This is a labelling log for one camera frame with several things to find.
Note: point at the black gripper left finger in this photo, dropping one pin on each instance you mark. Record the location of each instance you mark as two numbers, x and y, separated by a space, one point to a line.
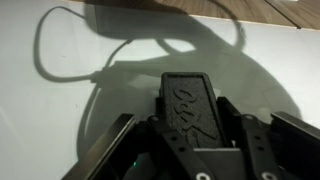
180 150

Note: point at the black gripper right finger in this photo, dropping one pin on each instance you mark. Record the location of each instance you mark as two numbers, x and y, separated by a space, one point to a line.
256 146

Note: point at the black whiteboard eraser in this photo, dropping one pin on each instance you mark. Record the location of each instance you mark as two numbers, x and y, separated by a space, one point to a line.
190 100

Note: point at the large white whiteboard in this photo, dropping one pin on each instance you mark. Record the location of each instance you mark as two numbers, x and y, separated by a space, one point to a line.
33 116

